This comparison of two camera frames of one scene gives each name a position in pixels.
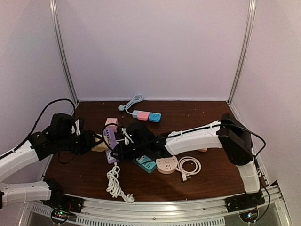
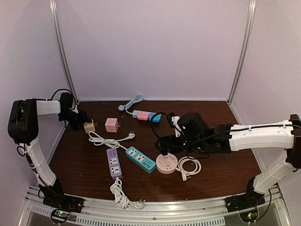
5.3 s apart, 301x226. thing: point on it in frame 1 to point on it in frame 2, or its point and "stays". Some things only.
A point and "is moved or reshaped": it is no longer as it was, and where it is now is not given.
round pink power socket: [167, 165] stays
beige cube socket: [101, 147] to [89, 126]
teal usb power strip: [149, 166] stays
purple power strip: [111, 141] is moved or reshaped
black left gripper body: [65, 143] to [74, 119]
